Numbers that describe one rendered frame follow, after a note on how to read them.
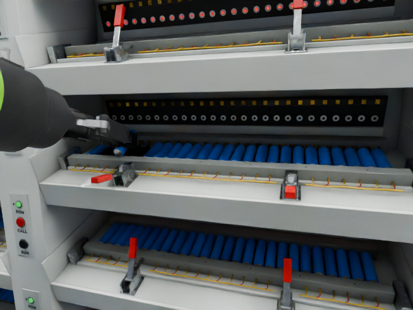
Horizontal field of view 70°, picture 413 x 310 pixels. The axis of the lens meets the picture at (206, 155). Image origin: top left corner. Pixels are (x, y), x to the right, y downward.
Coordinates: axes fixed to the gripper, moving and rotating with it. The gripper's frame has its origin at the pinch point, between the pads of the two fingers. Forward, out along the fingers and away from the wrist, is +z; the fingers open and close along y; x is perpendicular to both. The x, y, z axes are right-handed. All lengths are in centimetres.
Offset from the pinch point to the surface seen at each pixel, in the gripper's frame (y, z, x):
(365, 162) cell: -40.4, 3.2, 2.4
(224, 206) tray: -20.5, -3.5, 10.1
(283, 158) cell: -28.4, 3.0, 2.3
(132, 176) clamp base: -4.1, -1.5, 6.6
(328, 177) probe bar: -34.9, -0.2, 5.0
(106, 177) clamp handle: -3.6, -8.2, 6.9
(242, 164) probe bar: -22.3, -0.1, 3.7
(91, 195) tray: 2.2, -3.2, 10.1
